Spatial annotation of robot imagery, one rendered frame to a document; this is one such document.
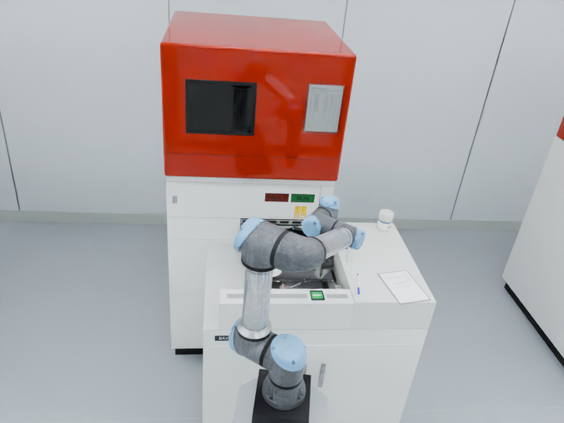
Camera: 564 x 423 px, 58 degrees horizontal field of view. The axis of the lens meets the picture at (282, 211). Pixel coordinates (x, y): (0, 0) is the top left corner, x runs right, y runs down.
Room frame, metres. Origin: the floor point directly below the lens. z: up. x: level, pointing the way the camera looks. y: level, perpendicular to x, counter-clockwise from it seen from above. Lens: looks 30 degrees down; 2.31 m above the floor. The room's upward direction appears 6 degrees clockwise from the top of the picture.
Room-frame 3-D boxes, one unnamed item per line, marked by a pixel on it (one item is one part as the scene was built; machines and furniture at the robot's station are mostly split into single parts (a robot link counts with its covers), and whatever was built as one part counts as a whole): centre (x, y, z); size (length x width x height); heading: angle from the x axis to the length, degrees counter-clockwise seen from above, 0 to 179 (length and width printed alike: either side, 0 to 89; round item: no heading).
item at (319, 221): (1.57, -0.14, 1.35); 0.11 x 0.11 x 0.08; 62
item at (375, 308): (1.96, -0.46, 0.89); 0.62 x 0.35 x 0.14; 9
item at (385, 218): (2.24, -0.52, 1.01); 0.07 x 0.07 x 0.10
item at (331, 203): (1.67, -0.17, 1.36); 0.09 x 0.08 x 0.11; 152
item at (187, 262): (2.53, 0.21, 0.41); 0.82 x 0.70 x 0.82; 99
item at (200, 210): (2.19, 0.16, 1.02); 0.81 x 0.03 x 0.40; 99
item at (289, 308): (1.63, -0.05, 0.89); 0.55 x 0.09 x 0.14; 99
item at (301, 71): (2.50, 0.21, 1.52); 0.81 x 0.75 x 0.60; 99
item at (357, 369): (1.91, -0.16, 0.41); 0.96 x 0.64 x 0.82; 99
